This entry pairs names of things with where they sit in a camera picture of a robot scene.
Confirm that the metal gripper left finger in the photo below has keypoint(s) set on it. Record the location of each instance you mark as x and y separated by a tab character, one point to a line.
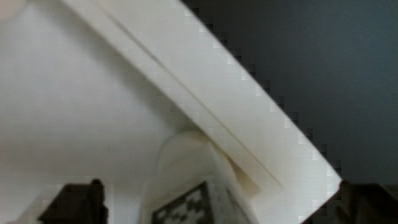
76	207

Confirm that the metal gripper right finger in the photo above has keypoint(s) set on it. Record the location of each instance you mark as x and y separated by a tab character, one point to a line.
361	205

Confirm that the white leg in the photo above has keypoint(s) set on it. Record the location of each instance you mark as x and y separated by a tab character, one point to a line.
199	191

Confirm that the white square tabletop part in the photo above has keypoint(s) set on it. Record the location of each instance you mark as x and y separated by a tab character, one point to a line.
115	76

